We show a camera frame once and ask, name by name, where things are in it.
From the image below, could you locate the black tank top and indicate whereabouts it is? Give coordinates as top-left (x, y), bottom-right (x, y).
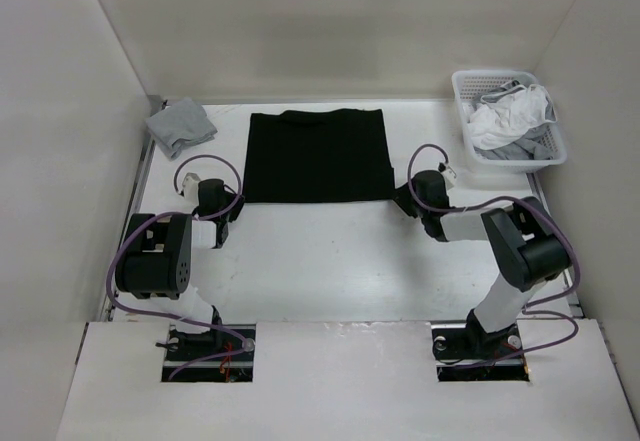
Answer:
top-left (243, 108), bottom-right (395, 204)

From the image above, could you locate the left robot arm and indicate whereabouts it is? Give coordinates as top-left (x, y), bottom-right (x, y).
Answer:
top-left (115, 173), bottom-right (244, 360)

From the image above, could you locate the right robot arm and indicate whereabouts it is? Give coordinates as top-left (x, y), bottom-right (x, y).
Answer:
top-left (393, 170), bottom-right (572, 358)

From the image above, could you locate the folded grey tank top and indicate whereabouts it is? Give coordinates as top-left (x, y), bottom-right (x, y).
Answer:
top-left (145, 98), bottom-right (218, 160)

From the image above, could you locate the white tank top in basket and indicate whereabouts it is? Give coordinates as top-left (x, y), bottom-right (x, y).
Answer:
top-left (467, 80), bottom-right (556, 151)

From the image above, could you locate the grey tank top in basket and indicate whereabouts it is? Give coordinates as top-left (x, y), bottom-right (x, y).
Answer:
top-left (472, 79), bottom-right (556, 161)

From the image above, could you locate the white plastic basket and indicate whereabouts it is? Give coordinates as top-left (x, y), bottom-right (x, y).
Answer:
top-left (451, 69), bottom-right (568, 174)

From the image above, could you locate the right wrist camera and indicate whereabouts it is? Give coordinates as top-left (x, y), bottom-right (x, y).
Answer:
top-left (438, 163), bottom-right (458, 190)

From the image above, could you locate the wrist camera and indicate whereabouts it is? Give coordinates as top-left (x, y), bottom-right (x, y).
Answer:
top-left (181, 172), bottom-right (201, 204)
top-left (438, 163), bottom-right (458, 190)

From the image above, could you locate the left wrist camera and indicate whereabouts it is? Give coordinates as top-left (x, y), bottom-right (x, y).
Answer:
top-left (181, 172), bottom-right (201, 204)

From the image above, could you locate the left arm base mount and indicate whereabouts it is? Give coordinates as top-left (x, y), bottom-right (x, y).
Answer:
top-left (155, 327), bottom-right (254, 384)

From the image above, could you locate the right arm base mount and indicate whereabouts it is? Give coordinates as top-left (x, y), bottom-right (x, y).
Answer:
top-left (431, 323), bottom-right (529, 382)

